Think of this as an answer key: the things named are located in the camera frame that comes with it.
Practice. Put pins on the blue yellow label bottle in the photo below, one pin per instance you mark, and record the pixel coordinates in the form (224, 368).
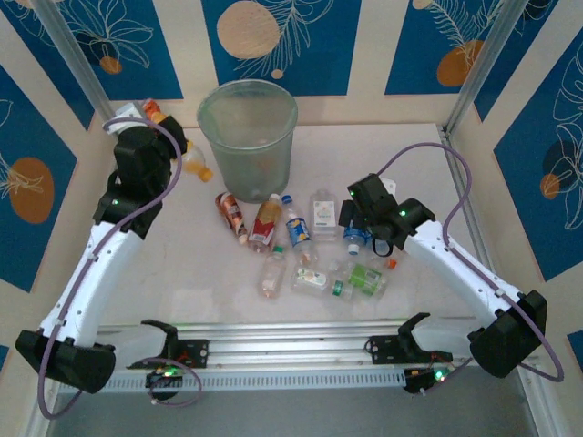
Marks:
(297, 227)

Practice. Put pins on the red yellow label tea bottle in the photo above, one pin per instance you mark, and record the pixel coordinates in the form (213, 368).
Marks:
(264, 223)

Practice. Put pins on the small crushed clear bottle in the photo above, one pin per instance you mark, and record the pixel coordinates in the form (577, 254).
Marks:
(306, 257)

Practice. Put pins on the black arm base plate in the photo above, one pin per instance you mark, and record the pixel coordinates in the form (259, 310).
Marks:
(382, 348)
(200, 352)

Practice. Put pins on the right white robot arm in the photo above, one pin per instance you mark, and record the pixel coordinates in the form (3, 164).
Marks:
(455, 273)

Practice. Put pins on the translucent grey waste bin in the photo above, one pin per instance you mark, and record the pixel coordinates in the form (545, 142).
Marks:
(246, 136)

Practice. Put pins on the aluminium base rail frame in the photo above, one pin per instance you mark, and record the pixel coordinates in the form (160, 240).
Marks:
(282, 346)

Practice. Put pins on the control board with green light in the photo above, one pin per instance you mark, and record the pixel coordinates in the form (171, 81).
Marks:
(416, 380)
(164, 377)

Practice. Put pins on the flat clear bottle, white label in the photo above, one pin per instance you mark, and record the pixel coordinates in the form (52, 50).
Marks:
(324, 214)

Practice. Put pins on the large blue label water bottle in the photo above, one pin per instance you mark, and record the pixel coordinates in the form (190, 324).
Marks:
(351, 240)

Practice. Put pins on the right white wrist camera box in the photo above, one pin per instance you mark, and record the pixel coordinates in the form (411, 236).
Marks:
(389, 184)

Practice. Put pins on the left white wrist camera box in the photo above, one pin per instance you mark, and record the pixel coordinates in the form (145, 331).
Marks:
(129, 113)

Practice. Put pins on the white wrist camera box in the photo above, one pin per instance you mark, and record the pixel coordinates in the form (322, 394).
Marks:
(389, 184)
(129, 113)

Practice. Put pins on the copper label plastic bottle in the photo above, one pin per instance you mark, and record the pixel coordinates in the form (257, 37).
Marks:
(231, 217)

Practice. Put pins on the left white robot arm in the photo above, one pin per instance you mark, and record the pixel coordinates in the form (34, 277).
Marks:
(100, 273)

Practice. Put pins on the aluminium frame post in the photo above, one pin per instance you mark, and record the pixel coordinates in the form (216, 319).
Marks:
(499, 45)
(67, 45)

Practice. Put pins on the green label water bottle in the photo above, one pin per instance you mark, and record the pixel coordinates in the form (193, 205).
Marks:
(364, 275)

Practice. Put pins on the clear bottle with orange cap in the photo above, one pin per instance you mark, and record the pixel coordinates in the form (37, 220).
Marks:
(391, 263)

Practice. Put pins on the aluminium table side rail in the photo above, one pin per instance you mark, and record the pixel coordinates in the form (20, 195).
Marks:
(455, 159)

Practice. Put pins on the orange juice bottle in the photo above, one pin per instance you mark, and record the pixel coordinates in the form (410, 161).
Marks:
(197, 160)

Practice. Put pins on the peach drink bottle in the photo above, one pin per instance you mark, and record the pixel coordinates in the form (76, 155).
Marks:
(273, 273)

